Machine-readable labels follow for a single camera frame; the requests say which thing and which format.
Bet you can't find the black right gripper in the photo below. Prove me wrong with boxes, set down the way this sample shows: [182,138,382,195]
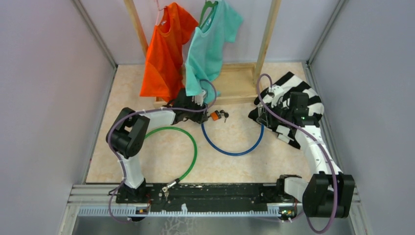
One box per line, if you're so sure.
[257,98,293,127]

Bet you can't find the wooden clothes rack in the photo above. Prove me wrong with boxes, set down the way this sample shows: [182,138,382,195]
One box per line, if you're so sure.
[124,0,282,104]

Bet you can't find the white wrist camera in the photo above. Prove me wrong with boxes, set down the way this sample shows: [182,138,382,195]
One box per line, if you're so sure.
[267,85,284,98]
[192,89,207,106]

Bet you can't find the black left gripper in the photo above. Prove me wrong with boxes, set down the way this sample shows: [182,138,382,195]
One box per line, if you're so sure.
[184,97,208,124]

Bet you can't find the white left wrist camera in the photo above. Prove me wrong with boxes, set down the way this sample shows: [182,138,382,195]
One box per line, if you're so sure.
[192,89,207,106]

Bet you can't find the pink clothes hanger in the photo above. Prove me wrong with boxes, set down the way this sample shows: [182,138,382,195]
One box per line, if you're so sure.
[155,0,167,26]

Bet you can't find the orange t-shirt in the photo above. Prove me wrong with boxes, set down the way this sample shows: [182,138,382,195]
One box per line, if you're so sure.
[139,2,198,102]

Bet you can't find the black-headed padlock keys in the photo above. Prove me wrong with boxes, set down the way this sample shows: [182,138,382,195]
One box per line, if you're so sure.
[220,110,229,123]

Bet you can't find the blue cable lock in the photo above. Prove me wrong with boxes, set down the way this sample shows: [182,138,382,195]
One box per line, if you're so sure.
[201,122,265,157]

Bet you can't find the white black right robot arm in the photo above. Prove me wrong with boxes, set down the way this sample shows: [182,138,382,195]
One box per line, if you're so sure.
[256,88,355,218]

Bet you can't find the orange black padlock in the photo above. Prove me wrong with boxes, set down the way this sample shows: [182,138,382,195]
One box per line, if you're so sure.
[209,110,222,121]

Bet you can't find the teal t-shirt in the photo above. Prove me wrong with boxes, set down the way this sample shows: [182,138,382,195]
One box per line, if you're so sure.
[185,0,243,103]

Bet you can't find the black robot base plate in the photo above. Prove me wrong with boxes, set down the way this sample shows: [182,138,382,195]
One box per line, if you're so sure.
[115,183,300,213]

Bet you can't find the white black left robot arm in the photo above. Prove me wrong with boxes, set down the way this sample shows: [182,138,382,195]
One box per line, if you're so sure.
[106,89,209,203]

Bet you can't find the green clothes hanger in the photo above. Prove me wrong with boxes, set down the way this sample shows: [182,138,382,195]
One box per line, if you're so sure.
[198,0,218,28]

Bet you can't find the green cable lock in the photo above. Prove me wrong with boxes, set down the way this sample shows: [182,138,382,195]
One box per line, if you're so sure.
[144,126,198,192]

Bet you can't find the white slotted cable duct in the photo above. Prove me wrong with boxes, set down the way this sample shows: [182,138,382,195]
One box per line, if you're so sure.
[78,204,298,217]

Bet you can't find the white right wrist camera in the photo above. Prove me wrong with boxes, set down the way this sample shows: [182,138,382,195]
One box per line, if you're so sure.
[267,85,284,98]

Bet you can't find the black white striped cloth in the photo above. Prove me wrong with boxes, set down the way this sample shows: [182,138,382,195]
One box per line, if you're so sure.
[248,71,324,149]

